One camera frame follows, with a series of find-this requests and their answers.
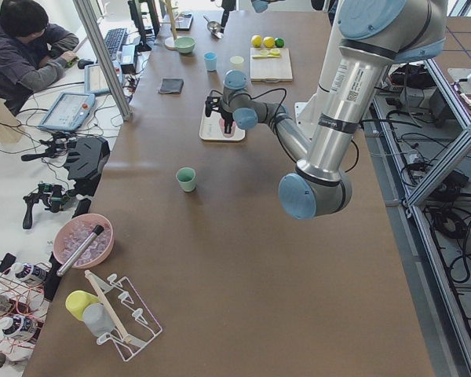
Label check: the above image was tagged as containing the seated person in hoodie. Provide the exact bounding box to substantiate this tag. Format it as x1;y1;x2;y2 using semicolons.
0;1;79;115

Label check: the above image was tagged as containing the grey folded cloth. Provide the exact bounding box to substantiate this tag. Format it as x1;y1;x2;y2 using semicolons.
158;78;184;94

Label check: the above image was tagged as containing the green ceramic bowl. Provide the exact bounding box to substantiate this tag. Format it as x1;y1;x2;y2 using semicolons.
174;36;195;54

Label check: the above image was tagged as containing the pale yellow plastic cup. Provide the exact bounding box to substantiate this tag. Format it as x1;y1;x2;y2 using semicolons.
229;56;245;71

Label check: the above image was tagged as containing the wooden stand with base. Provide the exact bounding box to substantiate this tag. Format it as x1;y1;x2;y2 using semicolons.
160;0;177;50

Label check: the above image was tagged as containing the white wire cup rack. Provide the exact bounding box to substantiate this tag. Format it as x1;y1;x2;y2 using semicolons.
93;273;162;362

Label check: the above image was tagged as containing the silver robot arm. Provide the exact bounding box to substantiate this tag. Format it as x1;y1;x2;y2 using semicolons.
221;0;279;13
205;1;447;219

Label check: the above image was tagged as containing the metal cylinder tool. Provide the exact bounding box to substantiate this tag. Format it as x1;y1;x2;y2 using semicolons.
56;225;104;277

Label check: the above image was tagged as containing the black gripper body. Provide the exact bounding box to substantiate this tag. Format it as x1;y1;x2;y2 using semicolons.
205;90;233;121

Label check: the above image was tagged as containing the yellow plastic knife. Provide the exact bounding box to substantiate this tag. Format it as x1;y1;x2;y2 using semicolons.
251;54;281;59

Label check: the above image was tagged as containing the yellow cup on rack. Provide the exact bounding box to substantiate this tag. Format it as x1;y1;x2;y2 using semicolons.
65;290;100;321

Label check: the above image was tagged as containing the pink plastic cup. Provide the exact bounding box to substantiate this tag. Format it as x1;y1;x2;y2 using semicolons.
219;119;237;138

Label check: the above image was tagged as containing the green lime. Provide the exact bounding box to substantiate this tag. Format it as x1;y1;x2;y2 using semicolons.
275;38;285;48

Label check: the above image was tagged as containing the black keyboard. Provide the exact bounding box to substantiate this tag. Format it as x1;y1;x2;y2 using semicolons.
104;27;127;60

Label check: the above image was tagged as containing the wooden cutting board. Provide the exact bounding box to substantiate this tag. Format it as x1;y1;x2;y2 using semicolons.
250;47;294;82

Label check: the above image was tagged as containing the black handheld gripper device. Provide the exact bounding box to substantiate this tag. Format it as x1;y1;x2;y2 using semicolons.
22;182;76;229

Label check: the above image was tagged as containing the blue teach pendant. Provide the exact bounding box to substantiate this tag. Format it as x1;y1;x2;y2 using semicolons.
84;64;111;96
38;92;96;131

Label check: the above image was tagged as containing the whole yellow lemon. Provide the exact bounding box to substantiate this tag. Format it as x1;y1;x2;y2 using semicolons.
251;35;262;48

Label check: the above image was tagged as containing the cream rabbit tray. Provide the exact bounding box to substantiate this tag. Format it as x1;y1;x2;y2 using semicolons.
199;106;246;143

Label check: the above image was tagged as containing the blue plastic cup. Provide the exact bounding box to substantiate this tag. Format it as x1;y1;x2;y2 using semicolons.
203;52;217;72

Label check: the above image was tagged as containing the wooden stick on rack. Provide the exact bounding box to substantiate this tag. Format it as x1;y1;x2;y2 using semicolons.
84;270;131;343

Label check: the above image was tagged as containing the grey cup on rack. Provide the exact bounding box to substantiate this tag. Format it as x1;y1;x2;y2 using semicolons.
82;303;115;337

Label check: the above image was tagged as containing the aluminium frame post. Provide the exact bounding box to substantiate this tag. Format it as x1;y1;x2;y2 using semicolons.
73;0;132;122

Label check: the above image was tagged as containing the pink bowl of ice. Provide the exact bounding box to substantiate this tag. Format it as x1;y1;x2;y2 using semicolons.
53;214;115;269

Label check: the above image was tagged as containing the green plastic cup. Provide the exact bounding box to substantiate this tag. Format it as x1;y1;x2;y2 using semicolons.
176;167;196;192

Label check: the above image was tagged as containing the metal scoop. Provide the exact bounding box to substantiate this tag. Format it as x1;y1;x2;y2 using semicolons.
203;15;224;39

